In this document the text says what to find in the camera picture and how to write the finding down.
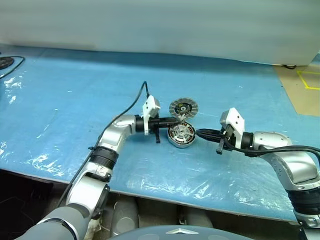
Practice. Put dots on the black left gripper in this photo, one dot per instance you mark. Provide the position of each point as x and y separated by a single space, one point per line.
155 125

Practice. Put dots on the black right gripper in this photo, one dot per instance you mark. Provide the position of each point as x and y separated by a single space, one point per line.
228 137

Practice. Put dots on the motor stator with copper windings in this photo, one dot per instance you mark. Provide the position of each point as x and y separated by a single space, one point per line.
180 133

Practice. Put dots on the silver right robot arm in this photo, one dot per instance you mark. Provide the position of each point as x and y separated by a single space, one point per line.
295 165

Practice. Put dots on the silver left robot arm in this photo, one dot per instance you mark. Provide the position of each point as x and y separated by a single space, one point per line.
112 135

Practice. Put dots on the finned silver motor cover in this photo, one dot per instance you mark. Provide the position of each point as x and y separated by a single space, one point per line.
192 107

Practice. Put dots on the grey rounded cylinder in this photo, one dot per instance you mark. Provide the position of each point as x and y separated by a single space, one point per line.
125 217
200 218

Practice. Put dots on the white backdrop sheet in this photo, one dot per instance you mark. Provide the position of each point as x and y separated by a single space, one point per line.
150 25

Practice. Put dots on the blue plastic table mat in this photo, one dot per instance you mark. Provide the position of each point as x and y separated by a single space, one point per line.
75 87

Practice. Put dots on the grey robot torso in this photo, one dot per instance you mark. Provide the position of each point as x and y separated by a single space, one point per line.
180 233

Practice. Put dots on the black round disc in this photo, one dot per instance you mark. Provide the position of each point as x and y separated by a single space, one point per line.
5 62

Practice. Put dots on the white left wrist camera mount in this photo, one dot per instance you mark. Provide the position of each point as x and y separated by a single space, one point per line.
150 105

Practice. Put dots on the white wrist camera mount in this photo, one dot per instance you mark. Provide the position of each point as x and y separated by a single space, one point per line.
235 118
150 105

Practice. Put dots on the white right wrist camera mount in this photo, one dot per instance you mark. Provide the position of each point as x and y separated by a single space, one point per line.
235 118

